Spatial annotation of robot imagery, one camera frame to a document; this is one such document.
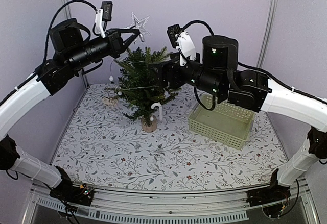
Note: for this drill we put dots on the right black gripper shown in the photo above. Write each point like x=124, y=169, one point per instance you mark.
x=170, y=66

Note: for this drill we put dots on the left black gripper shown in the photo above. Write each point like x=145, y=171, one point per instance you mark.
x=116, y=44

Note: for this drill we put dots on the silver glitter star ornament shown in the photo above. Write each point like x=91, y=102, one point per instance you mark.
x=139, y=24

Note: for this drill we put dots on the white ball light garland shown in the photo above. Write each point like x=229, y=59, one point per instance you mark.
x=138, y=86

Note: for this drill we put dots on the small green christmas tree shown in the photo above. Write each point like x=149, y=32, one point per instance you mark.
x=151, y=57

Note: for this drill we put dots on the wooden heart ornament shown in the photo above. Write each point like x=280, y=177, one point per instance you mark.
x=109, y=101

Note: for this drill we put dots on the pale green plastic basket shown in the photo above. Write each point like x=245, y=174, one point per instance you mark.
x=227, y=124

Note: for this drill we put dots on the white candy cane ornament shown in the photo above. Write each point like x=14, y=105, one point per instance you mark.
x=158, y=106

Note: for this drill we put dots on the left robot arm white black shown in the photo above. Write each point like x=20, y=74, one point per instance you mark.
x=44, y=82

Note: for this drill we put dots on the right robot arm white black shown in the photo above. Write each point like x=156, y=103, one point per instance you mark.
x=261, y=91

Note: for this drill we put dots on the floral white tablecloth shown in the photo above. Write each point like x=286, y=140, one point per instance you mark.
x=102, y=147

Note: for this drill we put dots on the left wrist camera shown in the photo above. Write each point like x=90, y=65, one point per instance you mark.
x=103, y=16

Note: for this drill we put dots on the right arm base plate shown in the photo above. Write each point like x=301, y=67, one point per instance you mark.
x=267, y=195

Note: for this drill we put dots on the front aluminium rail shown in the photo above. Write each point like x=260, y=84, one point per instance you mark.
x=114, y=205

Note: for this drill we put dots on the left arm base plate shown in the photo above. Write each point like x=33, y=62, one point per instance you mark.
x=82, y=195

